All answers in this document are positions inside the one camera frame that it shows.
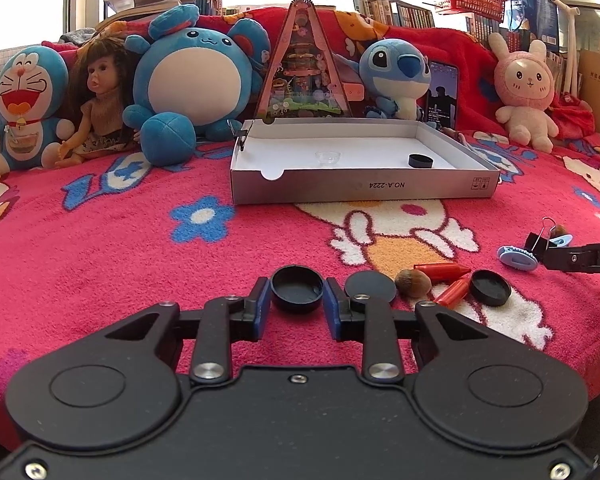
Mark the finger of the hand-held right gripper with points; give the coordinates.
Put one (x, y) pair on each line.
(562, 258)

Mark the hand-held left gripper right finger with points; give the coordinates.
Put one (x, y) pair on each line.
(333, 312)

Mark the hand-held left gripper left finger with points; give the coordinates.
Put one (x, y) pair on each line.
(261, 312)

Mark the black binder clip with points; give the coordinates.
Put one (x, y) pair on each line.
(539, 241)
(240, 136)

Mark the black round cap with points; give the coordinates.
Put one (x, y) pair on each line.
(490, 288)
(420, 162)
(296, 290)

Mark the red lipstick tube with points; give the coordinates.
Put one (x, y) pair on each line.
(440, 269)
(452, 292)

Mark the white cardboard box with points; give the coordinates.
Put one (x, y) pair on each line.
(360, 187)

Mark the small brown brush head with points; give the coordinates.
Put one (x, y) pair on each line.
(560, 230)

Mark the flat black round lid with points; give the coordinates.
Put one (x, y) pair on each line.
(370, 286)

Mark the red cartoon-print blanket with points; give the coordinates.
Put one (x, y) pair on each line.
(130, 240)

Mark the small clear plastic cup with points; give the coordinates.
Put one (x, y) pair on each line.
(328, 158)

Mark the pink rabbit plush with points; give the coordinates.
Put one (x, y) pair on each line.
(525, 90)

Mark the brown cardboard sheet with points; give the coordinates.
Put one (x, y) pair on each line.
(599, 82)

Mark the smartphone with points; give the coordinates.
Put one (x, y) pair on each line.
(442, 95)

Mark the white wooden rack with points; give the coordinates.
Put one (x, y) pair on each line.
(571, 45)

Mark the small pink box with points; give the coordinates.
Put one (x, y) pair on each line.
(354, 91)

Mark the round blue mouse plush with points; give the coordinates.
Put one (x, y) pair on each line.
(195, 85)

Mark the triangular pink diorama box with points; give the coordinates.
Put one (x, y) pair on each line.
(302, 70)

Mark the blue alien plush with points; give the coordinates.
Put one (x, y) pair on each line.
(390, 72)

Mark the blue bag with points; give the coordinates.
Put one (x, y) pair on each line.
(532, 10)

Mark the brown-haired doll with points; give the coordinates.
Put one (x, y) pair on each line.
(97, 85)

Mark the row of books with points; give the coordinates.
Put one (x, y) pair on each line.
(400, 12)

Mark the blue cat robot plush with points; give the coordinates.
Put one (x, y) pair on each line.
(25, 105)

